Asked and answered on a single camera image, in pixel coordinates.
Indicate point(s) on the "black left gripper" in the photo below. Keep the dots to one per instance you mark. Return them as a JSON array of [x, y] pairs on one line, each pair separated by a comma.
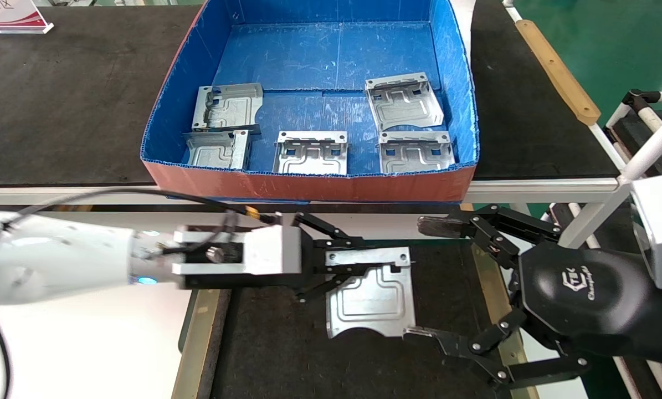
[[314, 260]]

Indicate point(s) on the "small black work mat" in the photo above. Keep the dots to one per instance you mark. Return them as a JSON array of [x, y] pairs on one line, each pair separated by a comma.
[[286, 354]]

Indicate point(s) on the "long wooden edge strip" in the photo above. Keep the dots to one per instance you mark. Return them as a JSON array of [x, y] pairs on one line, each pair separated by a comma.
[[558, 72]]

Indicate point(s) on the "short wooden edge strip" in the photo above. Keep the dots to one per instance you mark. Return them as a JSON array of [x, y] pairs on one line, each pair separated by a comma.
[[195, 354], [488, 288]]

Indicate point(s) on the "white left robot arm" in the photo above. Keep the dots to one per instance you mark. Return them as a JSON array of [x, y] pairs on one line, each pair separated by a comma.
[[59, 260]]

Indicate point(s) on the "black pipe clamp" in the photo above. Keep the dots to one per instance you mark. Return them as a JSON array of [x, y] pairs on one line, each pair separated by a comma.
[[638, 101]]

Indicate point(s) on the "blue orange corrugated plastic box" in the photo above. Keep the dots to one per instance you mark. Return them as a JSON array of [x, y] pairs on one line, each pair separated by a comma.
[[330, 50]]

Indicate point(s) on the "stamped metal bracket plate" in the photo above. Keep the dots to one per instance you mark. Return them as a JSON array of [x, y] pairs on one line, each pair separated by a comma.
[[308, 158], [414, 158], [403, 105], [375, 299], [211, 151], [231, 108]]

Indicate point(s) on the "white pipe rack frame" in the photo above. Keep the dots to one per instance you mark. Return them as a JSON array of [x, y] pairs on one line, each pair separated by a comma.
[[657, 147]]

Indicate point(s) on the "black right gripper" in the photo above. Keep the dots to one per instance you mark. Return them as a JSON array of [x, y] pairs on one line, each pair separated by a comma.
[[580, 293]]

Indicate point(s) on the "large black table mat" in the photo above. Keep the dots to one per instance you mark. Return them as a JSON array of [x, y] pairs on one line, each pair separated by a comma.
[[59, 100]]

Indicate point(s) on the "red white sign stand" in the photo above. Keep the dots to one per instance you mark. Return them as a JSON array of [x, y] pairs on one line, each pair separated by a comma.
[[9, 14]]

